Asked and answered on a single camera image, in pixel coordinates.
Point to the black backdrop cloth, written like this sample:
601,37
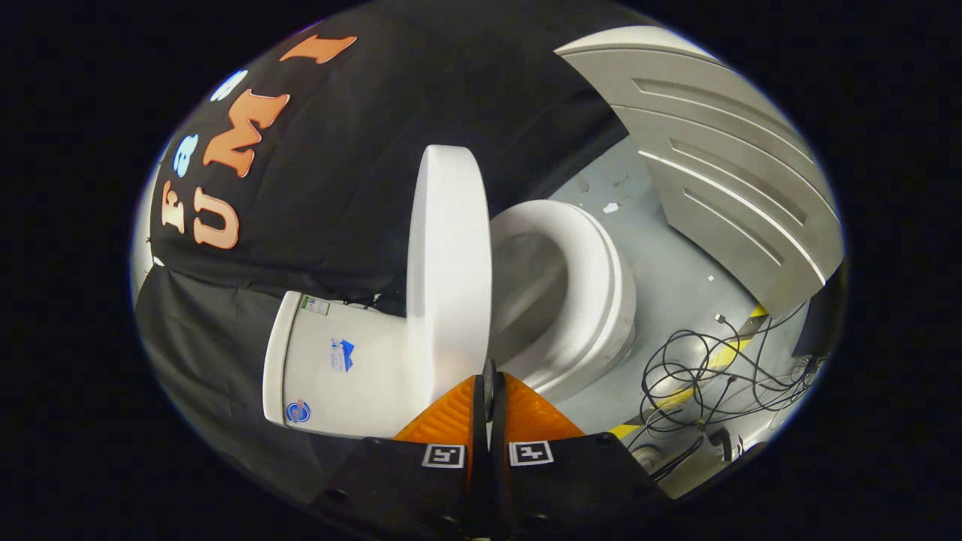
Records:
361,188

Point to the light grey ribbed cabinet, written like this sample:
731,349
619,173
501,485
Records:
721,165

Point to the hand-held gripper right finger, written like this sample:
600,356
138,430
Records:
571,481

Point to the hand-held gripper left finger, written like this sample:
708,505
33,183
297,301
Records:
406,481

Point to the yellow black floor tape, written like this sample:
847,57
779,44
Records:
671,398

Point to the white toilet seat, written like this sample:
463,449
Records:
594,263

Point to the white toilet lid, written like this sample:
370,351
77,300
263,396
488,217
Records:
451,263

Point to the white toilet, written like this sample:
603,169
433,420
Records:
353,376

